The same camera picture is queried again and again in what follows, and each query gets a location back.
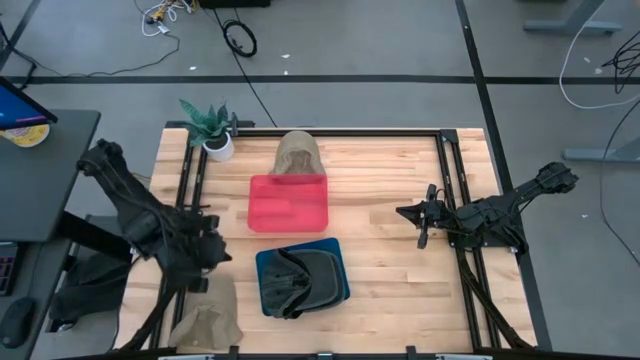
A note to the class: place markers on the grey-green cap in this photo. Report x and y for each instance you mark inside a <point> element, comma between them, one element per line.
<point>322,277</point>

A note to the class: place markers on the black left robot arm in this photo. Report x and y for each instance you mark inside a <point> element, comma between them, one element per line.
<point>125,200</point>

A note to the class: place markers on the dark cap with white logo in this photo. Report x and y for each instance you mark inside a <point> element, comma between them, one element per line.
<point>280,285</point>

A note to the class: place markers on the tan cap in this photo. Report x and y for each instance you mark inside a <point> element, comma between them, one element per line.
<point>210,320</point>
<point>298,155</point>

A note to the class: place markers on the black box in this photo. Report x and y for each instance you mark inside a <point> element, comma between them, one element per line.
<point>235,3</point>

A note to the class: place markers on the grey table leg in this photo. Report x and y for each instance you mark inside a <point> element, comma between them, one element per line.
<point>570,25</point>
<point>600,154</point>

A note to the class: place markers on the black desk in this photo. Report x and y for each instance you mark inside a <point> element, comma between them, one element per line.
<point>40,180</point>

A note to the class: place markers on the black keyboard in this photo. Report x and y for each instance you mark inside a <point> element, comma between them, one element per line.
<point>6,270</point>

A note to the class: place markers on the computer monitor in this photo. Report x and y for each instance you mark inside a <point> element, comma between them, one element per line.
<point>17,107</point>

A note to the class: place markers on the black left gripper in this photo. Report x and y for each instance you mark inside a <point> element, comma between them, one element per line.
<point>199,250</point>

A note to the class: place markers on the black fabric bag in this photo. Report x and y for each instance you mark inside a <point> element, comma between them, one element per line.
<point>92,285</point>

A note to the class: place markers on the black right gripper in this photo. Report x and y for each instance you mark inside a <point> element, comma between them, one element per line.
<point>440,225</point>

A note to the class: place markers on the white plant pot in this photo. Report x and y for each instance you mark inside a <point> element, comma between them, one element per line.
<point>220,150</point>

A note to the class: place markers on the black computer mouse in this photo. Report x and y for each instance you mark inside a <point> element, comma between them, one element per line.
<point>17,322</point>

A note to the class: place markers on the black aluminium table frame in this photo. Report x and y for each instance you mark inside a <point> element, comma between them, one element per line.
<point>375,133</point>

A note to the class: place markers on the blue plastic bin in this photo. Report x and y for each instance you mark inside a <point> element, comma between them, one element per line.
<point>325,244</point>

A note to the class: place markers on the green artificial plant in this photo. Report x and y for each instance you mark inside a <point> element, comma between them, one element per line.
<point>205,125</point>

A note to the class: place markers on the red plastic bin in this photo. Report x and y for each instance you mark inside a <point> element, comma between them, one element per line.
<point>287,202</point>

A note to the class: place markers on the yellow round disc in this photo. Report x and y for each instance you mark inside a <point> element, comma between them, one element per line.
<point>27,136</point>

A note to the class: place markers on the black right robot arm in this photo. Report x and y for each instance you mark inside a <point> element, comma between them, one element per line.
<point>500,205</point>

